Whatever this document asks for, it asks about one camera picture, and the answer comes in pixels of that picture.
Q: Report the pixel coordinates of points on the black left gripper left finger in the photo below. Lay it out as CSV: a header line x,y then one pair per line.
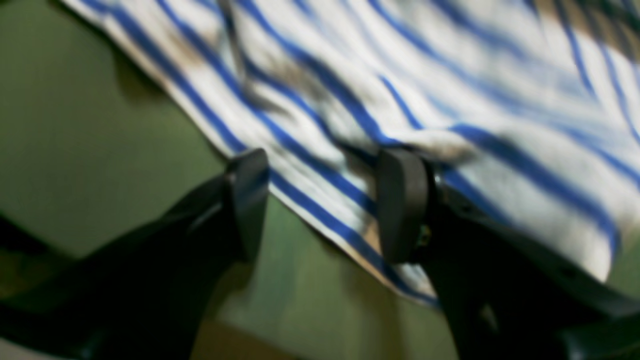
x,y
143,295

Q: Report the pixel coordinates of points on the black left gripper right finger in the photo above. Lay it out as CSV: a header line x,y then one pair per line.
x,y
504,295

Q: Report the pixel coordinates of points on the blue white striped t-shirt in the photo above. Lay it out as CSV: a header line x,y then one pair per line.
x,y
532,106

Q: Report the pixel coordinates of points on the green table cloth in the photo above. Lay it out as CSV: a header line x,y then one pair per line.
x,y
93,147

